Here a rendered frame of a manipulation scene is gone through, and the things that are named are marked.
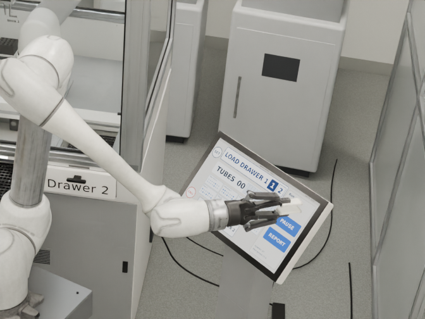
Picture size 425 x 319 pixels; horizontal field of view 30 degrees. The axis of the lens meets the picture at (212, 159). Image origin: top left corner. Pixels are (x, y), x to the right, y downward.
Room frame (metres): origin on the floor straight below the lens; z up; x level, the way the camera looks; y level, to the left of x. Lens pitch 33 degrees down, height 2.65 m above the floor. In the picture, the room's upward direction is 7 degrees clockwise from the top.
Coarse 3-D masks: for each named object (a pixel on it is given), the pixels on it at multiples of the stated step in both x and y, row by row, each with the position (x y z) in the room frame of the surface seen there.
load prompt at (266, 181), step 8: (224, 152) 2.35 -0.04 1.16; (232, 152) 2.34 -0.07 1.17; (224, 160) 2.33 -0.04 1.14; (232, 160) 2.32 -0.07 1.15; (240, 160) 2.30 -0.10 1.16; (248, 160) 2.29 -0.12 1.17; (240, 168) 2.28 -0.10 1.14; (248, 168) 2.27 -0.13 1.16; (256, 168) 2.26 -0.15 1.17; (248, 176) 2.25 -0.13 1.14; (256, 176) 2.23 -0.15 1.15; (264, 176) 2.22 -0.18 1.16; (272, 176) 2.21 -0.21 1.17; (264, 184) 2.20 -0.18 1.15; (272, 184) 2.19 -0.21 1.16; (280, 184) 2.18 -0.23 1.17; (280, 192) 2.15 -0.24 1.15
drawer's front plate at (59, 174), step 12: (48, 168) 2.46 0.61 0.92; (60, 168) 2.46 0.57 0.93; (72, 168) 2.47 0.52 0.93; (60, 180) 2.46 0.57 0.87; (96, 180) 2.46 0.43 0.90; (108, 180) 2.46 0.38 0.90; (72, 192) 2.46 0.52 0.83; (84, 192) 2.46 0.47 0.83; (96, 192) 2.46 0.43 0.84; (108, 192) 2.46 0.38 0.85
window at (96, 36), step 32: (0, 0) 2.50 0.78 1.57; (32, 0) 2.50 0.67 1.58; (64, 0) 2.49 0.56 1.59; (96, 0) 2.49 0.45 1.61; (0, 32) 2.50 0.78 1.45; (32, 32) 2.50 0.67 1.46; (64, 32) 2.49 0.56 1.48; (96, 32) 2.49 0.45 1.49; (96, 64) 2.49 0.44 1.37; (0, 96) 2.50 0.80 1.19; (64, 96) 2.49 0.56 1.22; (96, 96) 2.49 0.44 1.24; (0, 128) 2.50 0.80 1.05; (96, 128) 2.49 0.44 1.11
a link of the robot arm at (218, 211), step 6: (210, 204) 1.79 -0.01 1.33; (216, 204) 1.80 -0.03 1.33; (222, 204) 1.80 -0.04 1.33; (210, 210) 1.78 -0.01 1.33; (216, 210) 1.78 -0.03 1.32; (222, 210) 1.79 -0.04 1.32; (210, 216) 1.77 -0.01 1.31; (216, 216) 1.77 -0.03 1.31; (222, 216) 1.78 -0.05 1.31; (228, 216) 1.79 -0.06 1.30; (210, 222) 1.76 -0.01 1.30; (216, 222) 1.77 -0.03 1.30; (222, 222) 1.77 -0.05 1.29; (210, 228) 1.76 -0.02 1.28; (216, 228) 1.77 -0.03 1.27; (222, 228) 1.78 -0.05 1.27
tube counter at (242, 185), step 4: (240, 180) 2.24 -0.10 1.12; (244, 180) 2.24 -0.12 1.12; (236, 184) 2.24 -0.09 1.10; (240, 184) 2.23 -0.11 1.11; (244, 184) 2.23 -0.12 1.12; (248, 184) 2.22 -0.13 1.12; (236, 188) 2.23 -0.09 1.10; (240, 188) 2.22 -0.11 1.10; (244, 188) 2.22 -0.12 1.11; (248, 188) 2.21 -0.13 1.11; (252, 188) 2.21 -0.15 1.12; (256, 188) 2.20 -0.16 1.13; (244, 192) 2.20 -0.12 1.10; (252, 200) 2.17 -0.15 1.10; (256, 200) 2.17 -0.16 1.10; (260, 200) 2.16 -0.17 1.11; (264, 208) 2.13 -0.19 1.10; (268, 208) 2.13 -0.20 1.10; (272, 208) 2.12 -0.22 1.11
